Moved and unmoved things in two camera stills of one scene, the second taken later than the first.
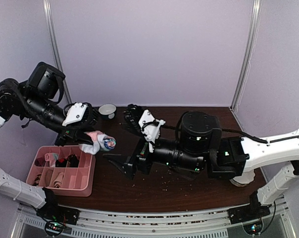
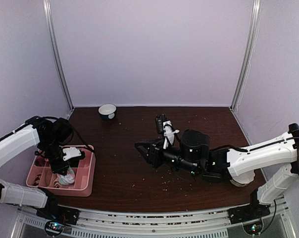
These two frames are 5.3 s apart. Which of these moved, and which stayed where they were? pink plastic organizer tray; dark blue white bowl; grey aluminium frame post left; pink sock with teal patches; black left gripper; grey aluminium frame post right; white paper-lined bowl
Moved: black left gripper; pink sock with teal patches
Stayed: white paper-lined bowl; grey aluminium frame post right; dark blue white bowl; grey aluminium frame post left; pink plastic organizer tray
